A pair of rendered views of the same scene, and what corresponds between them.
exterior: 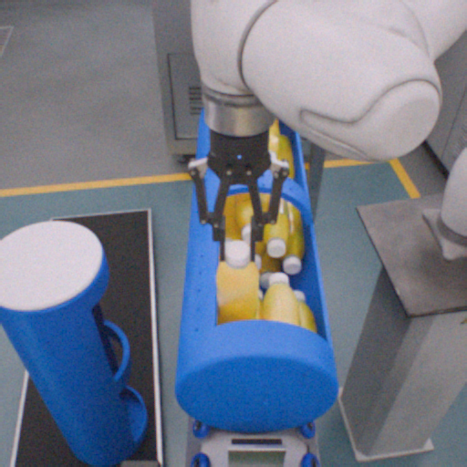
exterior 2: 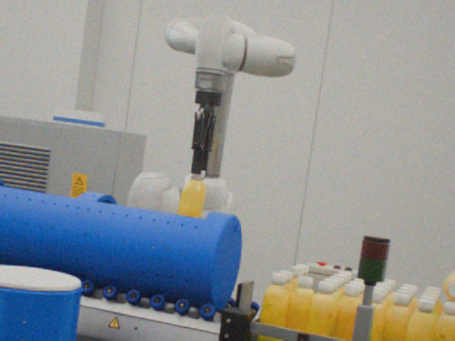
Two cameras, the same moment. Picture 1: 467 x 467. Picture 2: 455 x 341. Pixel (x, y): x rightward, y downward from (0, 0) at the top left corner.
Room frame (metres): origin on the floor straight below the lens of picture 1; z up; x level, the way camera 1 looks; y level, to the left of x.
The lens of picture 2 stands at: (-0.25, 2.34, 1.40)
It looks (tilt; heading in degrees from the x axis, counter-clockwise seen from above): 5 degrees down; 290
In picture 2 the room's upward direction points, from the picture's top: 8 degrees clockwise
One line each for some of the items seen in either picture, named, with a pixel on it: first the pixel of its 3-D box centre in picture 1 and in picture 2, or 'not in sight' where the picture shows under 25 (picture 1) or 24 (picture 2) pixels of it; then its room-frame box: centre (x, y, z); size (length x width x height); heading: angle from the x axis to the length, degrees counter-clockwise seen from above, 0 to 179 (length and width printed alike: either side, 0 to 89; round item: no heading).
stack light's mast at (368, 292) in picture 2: not in sight; (371, 271); (-0.02, 0.32, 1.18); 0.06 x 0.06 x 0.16
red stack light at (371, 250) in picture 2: not in sight; (375, 249); (-0.02, 0.32, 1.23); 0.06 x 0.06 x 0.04
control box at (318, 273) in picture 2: not in sight; (335, 283); (0.15, -0.33, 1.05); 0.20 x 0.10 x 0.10; 0
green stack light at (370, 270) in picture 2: not in sight; (371, 269); (-0.02, 0.32, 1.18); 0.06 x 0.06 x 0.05
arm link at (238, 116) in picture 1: (240, 100); (210, 82); (0.54, -0.01, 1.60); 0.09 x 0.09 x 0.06
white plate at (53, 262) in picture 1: (42, 262); (26, 277); (0.80, 0.45, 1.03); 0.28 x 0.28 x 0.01
